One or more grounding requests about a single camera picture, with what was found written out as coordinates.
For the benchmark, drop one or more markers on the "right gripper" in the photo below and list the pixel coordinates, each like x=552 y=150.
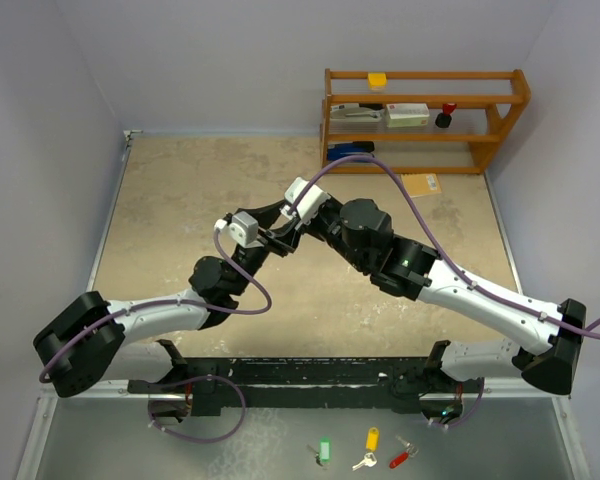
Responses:
x=310 y=227

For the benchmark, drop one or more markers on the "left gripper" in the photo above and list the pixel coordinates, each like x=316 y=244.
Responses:
x=275 y=240

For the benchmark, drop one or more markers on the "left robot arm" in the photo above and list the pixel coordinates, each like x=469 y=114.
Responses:
x=92 y=335

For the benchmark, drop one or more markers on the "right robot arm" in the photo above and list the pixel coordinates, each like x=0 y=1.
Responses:
x=539 y=343

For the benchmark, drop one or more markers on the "blue stapler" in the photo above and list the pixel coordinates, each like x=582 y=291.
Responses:
x=341 y=150

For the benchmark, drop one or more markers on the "brown envelope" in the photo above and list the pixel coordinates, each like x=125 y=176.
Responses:
x=423 y=184

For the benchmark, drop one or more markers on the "white stapler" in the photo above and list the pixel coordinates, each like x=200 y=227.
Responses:
x=357 y=112

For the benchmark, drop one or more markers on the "white red cardboard box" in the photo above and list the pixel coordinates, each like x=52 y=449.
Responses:
x=402 y=115

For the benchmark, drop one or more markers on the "wooden shelf rack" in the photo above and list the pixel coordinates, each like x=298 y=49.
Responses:
x=489 y=105

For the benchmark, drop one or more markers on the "yellow small box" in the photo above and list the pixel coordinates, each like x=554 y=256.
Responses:
x=377 y=81

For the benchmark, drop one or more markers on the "red black stamp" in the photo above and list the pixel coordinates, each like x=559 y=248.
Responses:
x=444 y=118

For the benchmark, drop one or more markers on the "yellow tag key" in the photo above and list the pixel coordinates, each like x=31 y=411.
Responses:
x=371 y=444

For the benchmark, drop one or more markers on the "green tag key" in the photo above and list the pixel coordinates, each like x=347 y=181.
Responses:
x=321 y=454

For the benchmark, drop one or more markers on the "red tag key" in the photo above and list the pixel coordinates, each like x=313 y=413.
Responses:
x=408 y=451

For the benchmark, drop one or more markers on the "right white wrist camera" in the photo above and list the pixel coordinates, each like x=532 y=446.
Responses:
x=309 y=204

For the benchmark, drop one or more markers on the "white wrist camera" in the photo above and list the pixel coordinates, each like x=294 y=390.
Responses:
x=242 y=228
x=309 y=204

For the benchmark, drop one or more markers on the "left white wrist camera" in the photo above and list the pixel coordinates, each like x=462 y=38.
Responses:
x=242 y=228

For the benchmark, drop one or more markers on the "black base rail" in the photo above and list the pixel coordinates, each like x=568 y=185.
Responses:
x=391 y=383

